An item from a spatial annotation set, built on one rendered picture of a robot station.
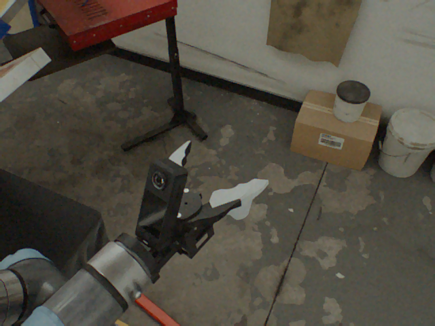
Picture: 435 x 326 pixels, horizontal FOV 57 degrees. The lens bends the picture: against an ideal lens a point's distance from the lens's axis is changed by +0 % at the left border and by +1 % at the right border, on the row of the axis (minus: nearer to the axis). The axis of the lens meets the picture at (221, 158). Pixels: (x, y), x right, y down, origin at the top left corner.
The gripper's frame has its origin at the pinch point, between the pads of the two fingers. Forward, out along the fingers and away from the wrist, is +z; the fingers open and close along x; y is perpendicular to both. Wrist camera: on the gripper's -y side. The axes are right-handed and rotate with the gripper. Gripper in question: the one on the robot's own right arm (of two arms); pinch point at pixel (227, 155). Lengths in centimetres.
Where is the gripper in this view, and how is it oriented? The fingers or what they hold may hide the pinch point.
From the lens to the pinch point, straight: 60.1
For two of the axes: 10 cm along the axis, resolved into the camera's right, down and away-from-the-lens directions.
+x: 7.7, 3.9, -5.0
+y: 1.0, 7.0, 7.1
